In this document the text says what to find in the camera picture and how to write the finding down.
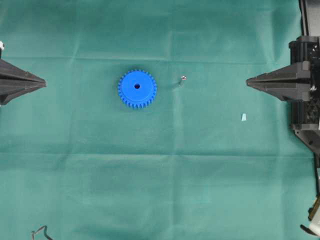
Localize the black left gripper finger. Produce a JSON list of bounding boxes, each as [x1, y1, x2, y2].
[[0, 59, 46, 87], [0, 80, 46, 105]]

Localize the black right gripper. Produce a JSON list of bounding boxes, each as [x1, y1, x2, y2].
[[246, 35, 320, 125]]

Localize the grey metal shaft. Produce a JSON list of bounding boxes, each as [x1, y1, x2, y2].
[[178, 75, 187, 87]]

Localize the blue plastic gear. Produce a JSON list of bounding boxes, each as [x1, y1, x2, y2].
[[117, 69, 157, 109]]

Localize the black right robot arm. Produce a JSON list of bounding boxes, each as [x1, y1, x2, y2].
[[246, 0, 320, 131]]

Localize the white left gripper part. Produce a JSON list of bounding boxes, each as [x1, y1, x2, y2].
[[0, 41, 5, 51]]

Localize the small white paper scrap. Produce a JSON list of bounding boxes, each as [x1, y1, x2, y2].
[[241, 113, 247, 122]]

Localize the green table cloth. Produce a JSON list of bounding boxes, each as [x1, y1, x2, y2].
[[0, 0, 316, 240]]

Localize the yellow and white connector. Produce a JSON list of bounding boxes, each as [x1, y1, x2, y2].
[[300, 195, 320, 237]]

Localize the thin grey wire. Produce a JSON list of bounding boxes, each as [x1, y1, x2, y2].
[[31, 225, 52, 240]]

